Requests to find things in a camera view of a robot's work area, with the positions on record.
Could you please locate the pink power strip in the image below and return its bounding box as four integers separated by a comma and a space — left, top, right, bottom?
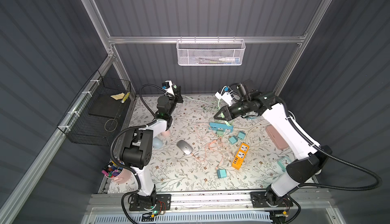
266, 125, 289, 150

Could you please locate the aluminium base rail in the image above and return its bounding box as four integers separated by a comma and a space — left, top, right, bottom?
86, 188, 335, 213

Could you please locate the teal charger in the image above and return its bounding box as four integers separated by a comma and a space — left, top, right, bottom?
216, 169, 227, 179

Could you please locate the black notebook in basket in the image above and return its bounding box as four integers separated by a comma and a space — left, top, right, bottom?
88, 95, 124, 119

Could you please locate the yellow sticky note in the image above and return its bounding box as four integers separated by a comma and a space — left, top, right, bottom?
111, 93, 125, 100

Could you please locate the white power cord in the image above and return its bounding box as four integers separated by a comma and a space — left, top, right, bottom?
233, 121, 269, 133

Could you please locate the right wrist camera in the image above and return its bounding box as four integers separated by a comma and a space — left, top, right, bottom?
215, 86, 241, 106

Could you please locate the blue-grey charger plug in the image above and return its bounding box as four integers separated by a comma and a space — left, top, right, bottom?
229, 136, 239, 145

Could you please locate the light blue wireless mouse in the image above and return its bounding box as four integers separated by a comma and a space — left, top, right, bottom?
152, 137, 164, 149

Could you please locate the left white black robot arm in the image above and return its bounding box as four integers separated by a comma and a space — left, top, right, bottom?
110, 80, 183, 208

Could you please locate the teal charger plug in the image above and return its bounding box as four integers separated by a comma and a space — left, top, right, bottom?
237, 131, 246, 140

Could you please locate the black wire wall basket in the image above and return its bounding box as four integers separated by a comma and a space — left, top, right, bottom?
57, 72, 132, 146

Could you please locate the teal alarm clock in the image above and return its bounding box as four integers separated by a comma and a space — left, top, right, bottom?
277, 157, 292, 172

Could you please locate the pink pen cup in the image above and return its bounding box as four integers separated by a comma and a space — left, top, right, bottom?
101, 161, 130, 184

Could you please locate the orange power strip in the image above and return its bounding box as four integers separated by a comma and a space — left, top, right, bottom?
232, 143, 249, 170

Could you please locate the white wire mesh basket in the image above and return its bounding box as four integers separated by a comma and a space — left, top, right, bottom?
176, 39, 246, 66

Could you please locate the silver grey wireless mouse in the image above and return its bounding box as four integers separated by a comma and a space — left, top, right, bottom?
176, 140, 193, 155

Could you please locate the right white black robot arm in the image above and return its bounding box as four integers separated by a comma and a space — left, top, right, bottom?
214, 81, 382, 207

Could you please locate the pink wireless mouse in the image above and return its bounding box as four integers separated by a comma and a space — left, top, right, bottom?
161, 130, 171, 137

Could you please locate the blue power strip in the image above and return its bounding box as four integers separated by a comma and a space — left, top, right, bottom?
209, 122, 234, 133

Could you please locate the pink charging cable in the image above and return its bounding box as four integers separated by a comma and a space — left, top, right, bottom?
191, 132, 235, 170

